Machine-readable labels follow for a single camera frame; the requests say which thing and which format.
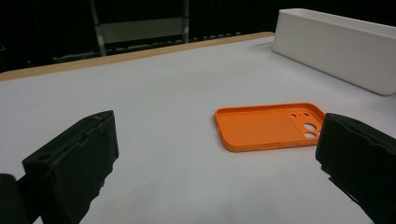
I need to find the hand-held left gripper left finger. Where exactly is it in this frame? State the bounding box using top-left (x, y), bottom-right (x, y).
top-left (21, 109), bottom-right (120, 224)

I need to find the white rectangular container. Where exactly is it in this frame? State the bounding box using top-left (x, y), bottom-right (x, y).
top-left (272, 7), bottom-right (396, 96)

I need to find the orange phone case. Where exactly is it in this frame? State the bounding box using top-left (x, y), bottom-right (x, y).
top-left (214, 102), bottom-right (326, 153)

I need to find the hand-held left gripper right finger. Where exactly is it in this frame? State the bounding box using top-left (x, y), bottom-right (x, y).
top-left (315, 113), bottom-right (396, 224)

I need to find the grey metal stand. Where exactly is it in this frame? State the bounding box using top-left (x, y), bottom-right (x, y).
top-left (88, 0), bottom-right (191, 58)

